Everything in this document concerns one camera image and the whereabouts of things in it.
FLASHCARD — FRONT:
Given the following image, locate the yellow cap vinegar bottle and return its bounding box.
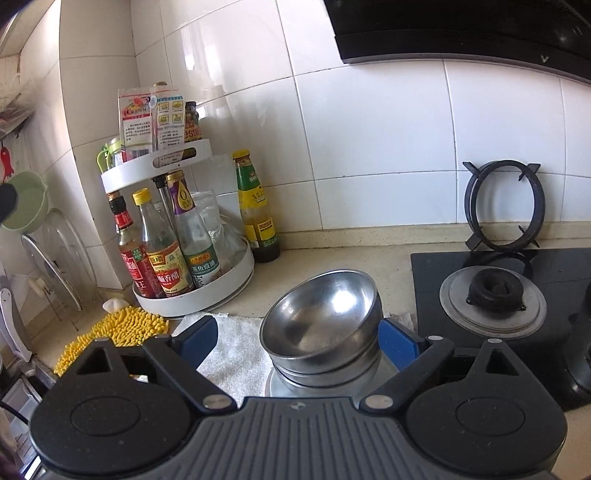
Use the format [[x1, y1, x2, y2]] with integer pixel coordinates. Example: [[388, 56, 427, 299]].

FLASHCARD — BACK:
[[132, 188, 195, 297]]

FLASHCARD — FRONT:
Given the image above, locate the clear plastic bag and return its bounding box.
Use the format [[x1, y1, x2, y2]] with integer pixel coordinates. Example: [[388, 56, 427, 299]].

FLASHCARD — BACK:
[[189, 191, 251, 278]]

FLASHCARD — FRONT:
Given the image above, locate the clear glass pot lid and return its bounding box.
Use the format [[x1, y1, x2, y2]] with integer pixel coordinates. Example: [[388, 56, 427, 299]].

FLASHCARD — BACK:
[[44, 208, 99, 308]]

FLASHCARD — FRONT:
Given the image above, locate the green plastic bowl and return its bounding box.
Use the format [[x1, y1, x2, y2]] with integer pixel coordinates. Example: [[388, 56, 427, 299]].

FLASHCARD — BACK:
[[0, 171, 49, 234]]

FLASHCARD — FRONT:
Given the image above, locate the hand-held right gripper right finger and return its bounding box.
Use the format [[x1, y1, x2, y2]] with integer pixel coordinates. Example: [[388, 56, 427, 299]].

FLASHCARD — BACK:
[[359, 318, 523, 412]]

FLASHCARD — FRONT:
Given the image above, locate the silver burner ring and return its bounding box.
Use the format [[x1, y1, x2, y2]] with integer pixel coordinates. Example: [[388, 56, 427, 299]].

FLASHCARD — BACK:
[[438, 265, 548, 334]]

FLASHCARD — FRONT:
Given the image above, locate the white grey kitchen tool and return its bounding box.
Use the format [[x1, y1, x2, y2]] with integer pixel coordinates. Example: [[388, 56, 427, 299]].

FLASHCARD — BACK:
[[0, 274, 34, 364]]

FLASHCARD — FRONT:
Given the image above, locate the red white seasoning packet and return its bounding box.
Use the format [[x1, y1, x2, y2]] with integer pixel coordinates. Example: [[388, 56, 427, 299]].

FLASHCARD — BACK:
[[117, 88, 156, 162]]

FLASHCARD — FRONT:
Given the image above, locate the dark lid jar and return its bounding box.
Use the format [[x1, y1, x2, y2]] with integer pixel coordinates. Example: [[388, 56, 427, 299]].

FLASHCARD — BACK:
[[185, 102, 204, 142]]

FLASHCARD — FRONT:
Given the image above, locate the yellow chenille cloth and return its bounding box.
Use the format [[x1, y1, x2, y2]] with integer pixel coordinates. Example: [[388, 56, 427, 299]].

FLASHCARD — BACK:
[[53, 305, 171, 377]]

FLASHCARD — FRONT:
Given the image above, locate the white-rimmed glass pot lid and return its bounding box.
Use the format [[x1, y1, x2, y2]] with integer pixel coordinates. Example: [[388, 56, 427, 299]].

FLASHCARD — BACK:
[[21, 233, 71, 311]]

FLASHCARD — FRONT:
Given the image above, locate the black pan support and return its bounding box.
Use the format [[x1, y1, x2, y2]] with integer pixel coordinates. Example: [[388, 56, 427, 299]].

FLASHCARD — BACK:
[[463, 159, 547, 254]]

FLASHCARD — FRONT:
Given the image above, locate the wire lid rack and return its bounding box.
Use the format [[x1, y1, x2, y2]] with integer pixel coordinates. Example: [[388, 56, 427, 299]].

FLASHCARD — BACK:
[[55, 277, 103, 332]]

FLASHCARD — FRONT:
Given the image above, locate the white towel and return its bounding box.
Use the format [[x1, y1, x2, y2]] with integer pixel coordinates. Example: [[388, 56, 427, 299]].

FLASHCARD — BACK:
[[168, 311, 416, 398]]

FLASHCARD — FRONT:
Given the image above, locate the white two-tier spice rack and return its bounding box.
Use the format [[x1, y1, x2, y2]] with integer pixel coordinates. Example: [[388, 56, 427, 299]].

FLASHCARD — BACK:
[[100, 138, 256, 318]]

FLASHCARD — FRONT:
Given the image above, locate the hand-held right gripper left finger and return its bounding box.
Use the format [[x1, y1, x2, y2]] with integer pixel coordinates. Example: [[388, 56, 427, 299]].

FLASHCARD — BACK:
[[74, 316, 237, 412]]

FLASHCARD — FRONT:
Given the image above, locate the black burner head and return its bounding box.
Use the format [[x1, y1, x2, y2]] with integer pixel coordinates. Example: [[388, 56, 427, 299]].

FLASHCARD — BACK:
[[466, 270, 527, 311]]

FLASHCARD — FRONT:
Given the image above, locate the red label soy sauce bottle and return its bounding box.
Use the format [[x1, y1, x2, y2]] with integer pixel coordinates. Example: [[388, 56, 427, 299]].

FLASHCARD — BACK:
[[108, 191, 161, 299]]

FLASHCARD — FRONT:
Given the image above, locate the black glass stove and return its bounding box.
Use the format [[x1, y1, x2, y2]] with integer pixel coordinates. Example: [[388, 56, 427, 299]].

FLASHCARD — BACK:
[[410, 247, 591, 412]]

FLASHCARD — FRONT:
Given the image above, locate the green yellow label bottle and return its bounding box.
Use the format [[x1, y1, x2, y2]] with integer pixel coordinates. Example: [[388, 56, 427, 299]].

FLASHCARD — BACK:
[[232, 150, 281, 264]]

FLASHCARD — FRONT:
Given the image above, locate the large white floral plate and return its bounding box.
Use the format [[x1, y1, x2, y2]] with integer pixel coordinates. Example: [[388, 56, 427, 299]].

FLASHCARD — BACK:
[[264, 362, 403, 398]]

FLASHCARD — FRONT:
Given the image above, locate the black range hood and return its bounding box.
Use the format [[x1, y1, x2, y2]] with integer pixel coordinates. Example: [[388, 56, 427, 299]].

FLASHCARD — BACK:
[[323, 0, 591, 85]]

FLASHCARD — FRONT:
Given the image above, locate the purple label sauce bottle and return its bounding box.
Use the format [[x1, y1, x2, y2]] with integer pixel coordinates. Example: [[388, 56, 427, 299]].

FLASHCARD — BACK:
[[166, 170, 223, 290]]

